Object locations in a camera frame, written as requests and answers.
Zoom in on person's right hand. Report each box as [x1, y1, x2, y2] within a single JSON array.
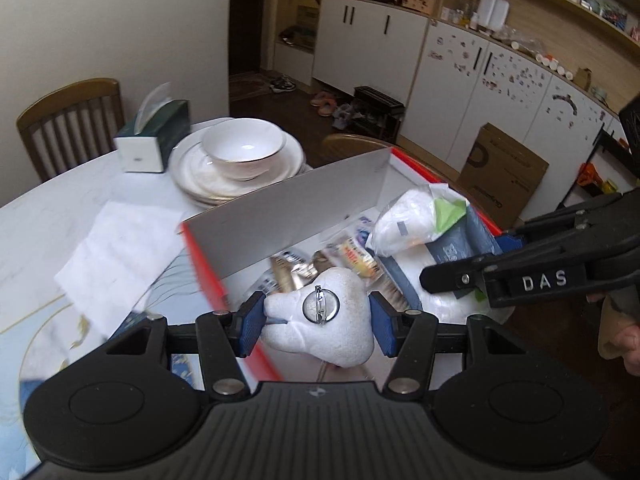
[[597, 290, 640, 377]]

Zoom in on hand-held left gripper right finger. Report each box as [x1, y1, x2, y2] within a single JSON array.
[[369, 291, 528, 397]]

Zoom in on white gold-rimmed bowl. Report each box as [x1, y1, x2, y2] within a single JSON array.
[[201, 118, 288, 182]]

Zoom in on silver foil packet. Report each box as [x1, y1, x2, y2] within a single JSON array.
[[270, 255, 321, 293]]

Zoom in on green white tissue box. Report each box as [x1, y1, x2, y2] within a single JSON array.
[[114, 81, 192, 174]]

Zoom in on black floor rack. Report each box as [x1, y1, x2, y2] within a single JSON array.
[[352, 86, 405, 143]]

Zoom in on wooden shelf unit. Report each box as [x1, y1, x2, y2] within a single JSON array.
[[435, 0, 640, 106]]

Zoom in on grey shoes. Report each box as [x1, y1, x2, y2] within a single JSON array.
[[330, 102, 366, 131]]

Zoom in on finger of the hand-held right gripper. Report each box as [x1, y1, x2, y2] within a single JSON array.
[[500, 190, 640, 257], [420, 253, 506, 294]]

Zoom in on wooden chair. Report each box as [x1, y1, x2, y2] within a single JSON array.
[[16, 78, 126, 183]]

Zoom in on plain white floor cabinet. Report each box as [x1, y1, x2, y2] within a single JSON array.
[[312, 0, 430, 111]]

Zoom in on white paper sheet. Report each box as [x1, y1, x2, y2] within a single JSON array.
[[54, 200, 193, 328]]

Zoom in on white green plastic bag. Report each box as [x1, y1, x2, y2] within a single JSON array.
[[365, 184, 518, 323]]

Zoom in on stack of white plates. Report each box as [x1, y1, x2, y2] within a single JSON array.
[[167, 127, 307, 207]]

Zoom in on stickered white cabinet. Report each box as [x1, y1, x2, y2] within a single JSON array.
[[400, 17, 626, 196]]

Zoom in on dark wooden door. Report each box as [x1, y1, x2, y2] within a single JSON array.
[[229, 0, 263, 78]]

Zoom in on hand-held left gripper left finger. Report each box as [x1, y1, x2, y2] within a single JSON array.
[[105, 291, 266, 398]]

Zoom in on red cardboard box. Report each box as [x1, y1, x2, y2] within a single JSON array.
[[177, 146, 518, 386]]

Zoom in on brown cardboard box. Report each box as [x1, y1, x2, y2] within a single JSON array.
[[457, 122, 550, 231]]

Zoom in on orange toy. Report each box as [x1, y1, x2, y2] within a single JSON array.
[[577, 164, 621, 196]]

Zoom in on white marble desktop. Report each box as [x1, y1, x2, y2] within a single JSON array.
[[0, 117, 321, 463]]

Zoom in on pink slippers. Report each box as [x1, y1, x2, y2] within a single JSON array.
[[310, 91, 336, 116]]

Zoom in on white plush brooch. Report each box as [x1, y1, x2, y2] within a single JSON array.
[[262, 267, 375, 367]]

